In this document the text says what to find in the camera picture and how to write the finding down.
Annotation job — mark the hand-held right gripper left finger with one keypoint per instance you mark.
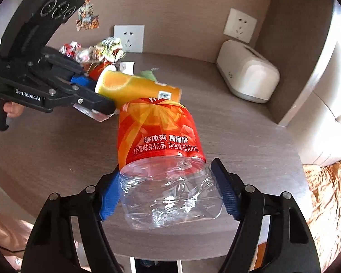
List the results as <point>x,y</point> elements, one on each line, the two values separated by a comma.
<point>110,196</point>

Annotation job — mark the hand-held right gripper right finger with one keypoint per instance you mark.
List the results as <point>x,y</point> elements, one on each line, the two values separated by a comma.
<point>229,194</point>

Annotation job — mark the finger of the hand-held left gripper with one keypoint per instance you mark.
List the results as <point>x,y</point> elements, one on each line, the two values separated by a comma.
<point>79,80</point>
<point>86,100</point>

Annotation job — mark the clear bottle with red label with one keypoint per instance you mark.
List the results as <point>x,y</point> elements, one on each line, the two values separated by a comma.
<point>159,136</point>

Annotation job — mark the person's left hand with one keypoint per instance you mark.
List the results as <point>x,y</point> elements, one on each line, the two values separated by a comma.
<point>14,110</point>

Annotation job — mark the red snack packet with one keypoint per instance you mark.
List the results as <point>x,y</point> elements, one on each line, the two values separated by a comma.
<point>98,68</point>

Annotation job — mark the pink crumpled wrapper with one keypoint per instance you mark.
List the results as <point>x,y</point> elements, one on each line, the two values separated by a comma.
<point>85,54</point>

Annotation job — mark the red and white crumpled wrapper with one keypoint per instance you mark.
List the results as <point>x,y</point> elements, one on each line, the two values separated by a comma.
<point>71,48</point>

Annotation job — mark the colourful crumpled wrapper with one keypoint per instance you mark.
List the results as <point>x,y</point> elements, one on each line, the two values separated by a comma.
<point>108,47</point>

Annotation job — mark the orange juice bottle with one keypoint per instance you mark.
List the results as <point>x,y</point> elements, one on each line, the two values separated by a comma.
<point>130,86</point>

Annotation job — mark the small white cup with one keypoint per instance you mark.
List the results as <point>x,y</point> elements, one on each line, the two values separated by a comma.
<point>127,67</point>

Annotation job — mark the green crumpled wrapper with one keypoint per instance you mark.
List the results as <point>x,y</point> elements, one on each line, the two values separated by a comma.
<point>147,75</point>

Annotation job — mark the orange patterned blanket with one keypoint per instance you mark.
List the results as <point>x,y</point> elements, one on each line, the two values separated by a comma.
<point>329,199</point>

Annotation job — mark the white tissue box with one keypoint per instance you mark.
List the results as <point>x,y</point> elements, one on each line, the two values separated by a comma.
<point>244,71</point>

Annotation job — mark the cartoon wall sticker cluster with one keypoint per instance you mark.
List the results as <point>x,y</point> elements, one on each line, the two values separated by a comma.
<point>87,18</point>

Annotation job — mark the white wall socket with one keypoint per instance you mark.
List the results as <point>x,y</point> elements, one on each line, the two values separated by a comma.
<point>240,25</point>
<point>129,38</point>

